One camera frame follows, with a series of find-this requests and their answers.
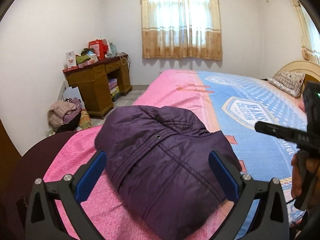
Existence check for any purple quilted jacket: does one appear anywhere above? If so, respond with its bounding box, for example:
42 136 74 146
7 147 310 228
95 106 240 239

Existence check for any clothes pile on floor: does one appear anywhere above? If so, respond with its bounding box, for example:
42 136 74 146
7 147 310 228
47 98 82 129

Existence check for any person's right hand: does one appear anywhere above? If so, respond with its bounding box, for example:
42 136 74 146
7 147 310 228
291 150 319 211

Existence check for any grey patterned pillow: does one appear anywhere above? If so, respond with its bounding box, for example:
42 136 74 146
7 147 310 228
267 72 305 98

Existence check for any cream wooden headboard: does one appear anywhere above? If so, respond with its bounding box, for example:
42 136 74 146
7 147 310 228
277 60 320 85

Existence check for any side window curtain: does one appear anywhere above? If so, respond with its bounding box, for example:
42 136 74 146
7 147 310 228
291 0 319 65

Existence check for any brown wooden desk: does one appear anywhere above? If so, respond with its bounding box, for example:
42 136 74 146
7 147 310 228
63 53 132 118

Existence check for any white card on desk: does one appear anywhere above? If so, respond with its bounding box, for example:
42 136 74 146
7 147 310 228
66 51 77 68

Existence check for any far window curtain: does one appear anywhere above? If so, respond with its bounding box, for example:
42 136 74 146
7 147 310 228
140 0 222 61

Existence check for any red box on desk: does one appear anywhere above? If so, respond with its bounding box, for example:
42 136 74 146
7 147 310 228
88 39 109 60

